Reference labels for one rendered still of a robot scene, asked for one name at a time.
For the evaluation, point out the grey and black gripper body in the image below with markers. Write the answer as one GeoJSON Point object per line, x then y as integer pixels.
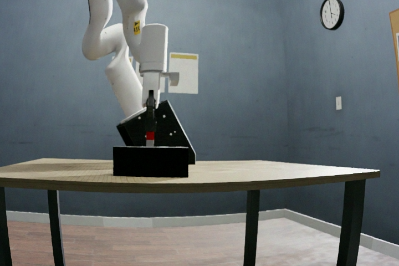
{"type": "Point", "coordinates": [151, 81]}

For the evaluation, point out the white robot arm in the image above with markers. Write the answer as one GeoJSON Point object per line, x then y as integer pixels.
{"type": "Point", "coordinates": [147, 44]}

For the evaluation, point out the red and grey pin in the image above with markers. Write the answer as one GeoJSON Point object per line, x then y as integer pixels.
{"type": "Point", "coordinates": [150, 138]}

